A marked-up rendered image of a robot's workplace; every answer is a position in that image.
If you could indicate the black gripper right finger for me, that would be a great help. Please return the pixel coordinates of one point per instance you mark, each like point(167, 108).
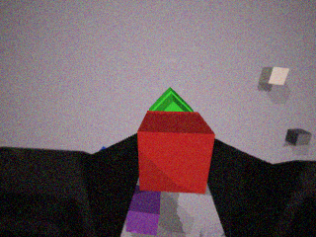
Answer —
point(253, 197)

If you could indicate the red block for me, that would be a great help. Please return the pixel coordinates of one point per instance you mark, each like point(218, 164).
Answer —
point(174, 152)

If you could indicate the purple block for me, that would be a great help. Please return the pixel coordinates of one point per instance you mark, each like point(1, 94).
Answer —
point(143, 213)

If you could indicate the green block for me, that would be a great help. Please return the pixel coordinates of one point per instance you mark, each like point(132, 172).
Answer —
point(165, 96)
point(172, 104)

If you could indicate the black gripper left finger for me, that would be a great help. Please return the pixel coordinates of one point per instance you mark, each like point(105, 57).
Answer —
point(102, 183)

